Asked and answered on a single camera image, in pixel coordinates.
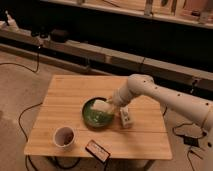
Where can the black rectangular box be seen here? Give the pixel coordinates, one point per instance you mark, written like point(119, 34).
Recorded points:
point(97, 151)

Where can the white paper cup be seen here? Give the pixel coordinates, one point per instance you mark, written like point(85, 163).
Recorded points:
point(64, 137)

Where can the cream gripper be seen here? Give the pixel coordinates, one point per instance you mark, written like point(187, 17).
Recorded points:
point(111, 103)

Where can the white spray bottle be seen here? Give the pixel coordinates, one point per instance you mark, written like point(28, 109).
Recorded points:
point(12, 23)

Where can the green ceramic bowl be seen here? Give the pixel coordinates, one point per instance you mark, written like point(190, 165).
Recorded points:
point(94, 118)

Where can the white sponge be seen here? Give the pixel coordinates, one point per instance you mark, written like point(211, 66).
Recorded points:
point(102, 106)

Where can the wooden table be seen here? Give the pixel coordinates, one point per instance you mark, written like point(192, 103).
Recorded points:
point(66, 95)

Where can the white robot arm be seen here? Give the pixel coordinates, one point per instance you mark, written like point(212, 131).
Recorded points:
point(196, 109)

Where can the white tube bottle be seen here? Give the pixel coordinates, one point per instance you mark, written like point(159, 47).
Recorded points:
point(125, 116)

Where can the black device on ledge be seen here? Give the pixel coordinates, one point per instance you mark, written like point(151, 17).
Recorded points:
point(60, 36)

